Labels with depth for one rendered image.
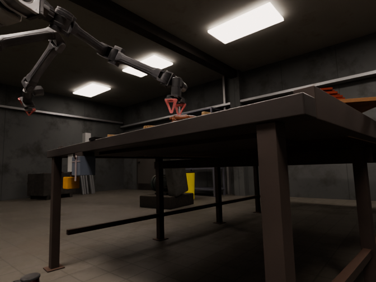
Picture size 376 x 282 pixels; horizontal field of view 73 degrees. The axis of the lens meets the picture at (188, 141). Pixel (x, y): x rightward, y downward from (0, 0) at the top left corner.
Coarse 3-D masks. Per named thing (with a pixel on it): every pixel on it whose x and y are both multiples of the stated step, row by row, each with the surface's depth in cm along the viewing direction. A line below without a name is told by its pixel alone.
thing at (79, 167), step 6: (78, 156) 158; (84, 156) 158; (90, 156) 161; (72, 162) 164; (78, 162) 157; (84, 162) 158; (90, 162) 160; (72, 168) 164; (78, 168) 156; (84, 168) 157; (90, 168) 160; (72, 174) 163; (78, 174) 156; (84, 174) 157; (90, 174) 159
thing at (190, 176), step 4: (188, 172) 595; (192, 172) 602; (188, 176) 595; (192, 176) 601; (188, 180) 594; (192, 180) 600; (188, 184) 593; (192, 184) 600; (188, 188) 593; (192, 188) 599; (188, 192) 592; (192, 192) 598
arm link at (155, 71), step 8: (120, 48) 151; (120, 56) 150; (112, 64) 156; (128, 64) 148; (136, 64) 146; (144, 64) 145; (144, 72) 145; (152, 72) 143; (160, 72) 142; (168, 72) 140; (160, 80) 141; (168, 80) 142
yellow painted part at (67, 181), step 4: (72, 176) 174; (64, 180) 173; (68, 180) 169; (72, 180) 171; (64, 184) 172; (68, 184) 169; (72, 184) 171; (76, 184) 172; (64, 188) 172; (68, 188) 169; (72, 188) 170; (76, 188) 172
